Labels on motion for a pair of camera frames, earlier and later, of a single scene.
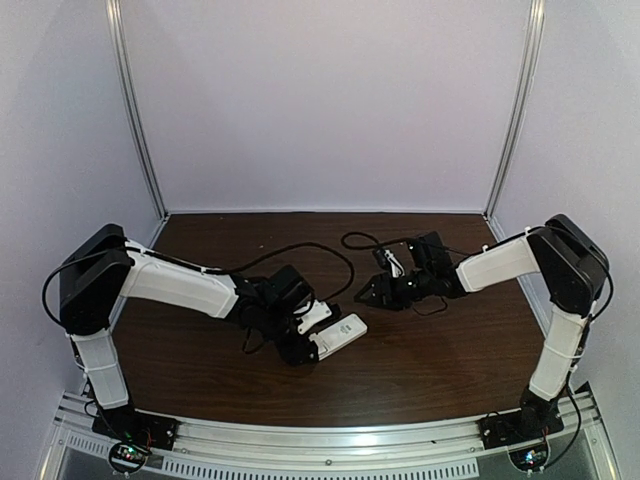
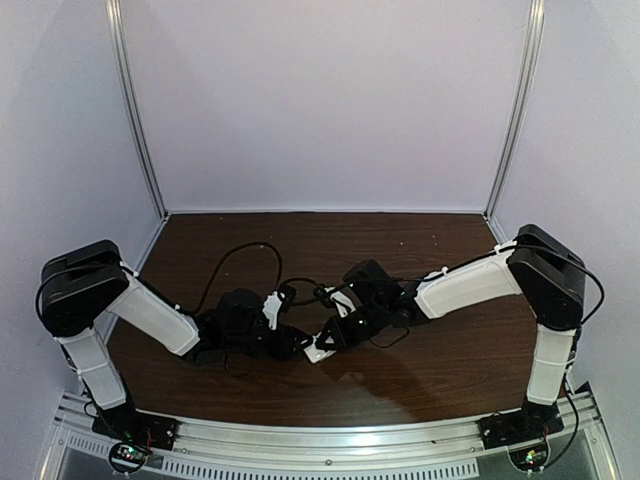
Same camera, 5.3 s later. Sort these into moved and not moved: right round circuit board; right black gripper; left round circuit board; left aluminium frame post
Moved: right black gripper
Not moved: right round circuit board; left aluminium frame post; left round circuit board
